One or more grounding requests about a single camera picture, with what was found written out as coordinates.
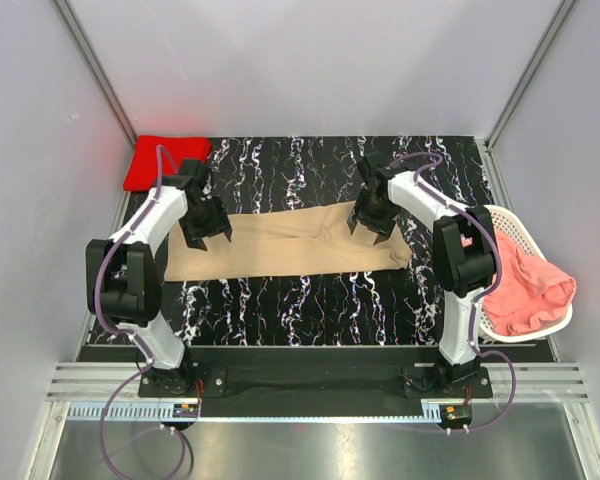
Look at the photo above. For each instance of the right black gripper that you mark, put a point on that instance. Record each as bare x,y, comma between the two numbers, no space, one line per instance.
383,227

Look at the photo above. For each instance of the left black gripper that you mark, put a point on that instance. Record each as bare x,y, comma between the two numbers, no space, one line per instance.
217,224

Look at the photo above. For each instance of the beige t shirt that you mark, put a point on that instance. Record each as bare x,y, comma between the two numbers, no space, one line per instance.
303,242

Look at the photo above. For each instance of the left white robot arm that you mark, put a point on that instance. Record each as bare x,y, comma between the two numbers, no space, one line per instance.
123,285

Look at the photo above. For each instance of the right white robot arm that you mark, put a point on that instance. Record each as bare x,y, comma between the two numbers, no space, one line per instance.
465,260

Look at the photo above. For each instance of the folded red t shirt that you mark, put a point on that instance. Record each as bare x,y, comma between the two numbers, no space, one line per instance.
170,151

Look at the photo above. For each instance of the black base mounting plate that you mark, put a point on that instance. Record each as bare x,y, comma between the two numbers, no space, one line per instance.
184,374

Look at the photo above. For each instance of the white plastic laundry basket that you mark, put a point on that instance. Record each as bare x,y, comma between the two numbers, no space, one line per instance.
506,222

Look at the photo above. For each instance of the pink t shirt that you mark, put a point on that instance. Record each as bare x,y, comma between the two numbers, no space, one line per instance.
532,293

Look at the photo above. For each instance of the left electronics board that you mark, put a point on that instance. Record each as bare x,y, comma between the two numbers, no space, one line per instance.
186,410

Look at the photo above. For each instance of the electronics board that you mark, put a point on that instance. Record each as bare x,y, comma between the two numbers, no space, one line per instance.
460,413
186,410

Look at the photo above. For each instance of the right electronics board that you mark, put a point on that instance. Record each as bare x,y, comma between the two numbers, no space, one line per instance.
460,413

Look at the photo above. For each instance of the left aluminium corner post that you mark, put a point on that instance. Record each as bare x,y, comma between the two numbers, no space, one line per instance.
86,51

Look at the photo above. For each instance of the aluminium corner post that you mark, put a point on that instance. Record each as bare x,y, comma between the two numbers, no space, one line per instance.
549,37
86,51

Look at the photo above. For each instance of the right aluminium corner post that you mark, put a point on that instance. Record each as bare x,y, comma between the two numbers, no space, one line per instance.
549,37

